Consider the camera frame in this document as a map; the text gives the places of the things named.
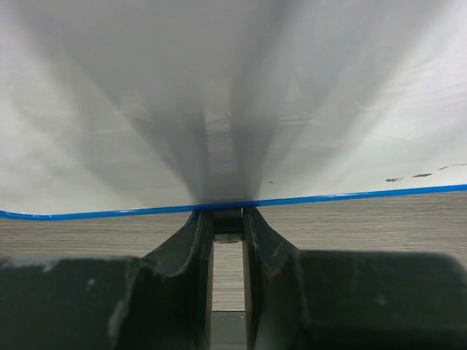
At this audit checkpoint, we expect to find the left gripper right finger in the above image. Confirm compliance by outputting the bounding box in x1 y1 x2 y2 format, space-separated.
243 209 466 349

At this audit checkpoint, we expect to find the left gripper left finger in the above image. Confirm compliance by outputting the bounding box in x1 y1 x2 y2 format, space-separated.
1 211 213 349

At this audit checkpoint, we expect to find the blue framed whiteboard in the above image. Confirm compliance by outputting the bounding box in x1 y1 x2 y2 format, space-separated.
1 1 466 220

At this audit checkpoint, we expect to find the whiteboard wire stand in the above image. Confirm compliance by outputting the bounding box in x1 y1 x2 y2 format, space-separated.
213 209 244 244

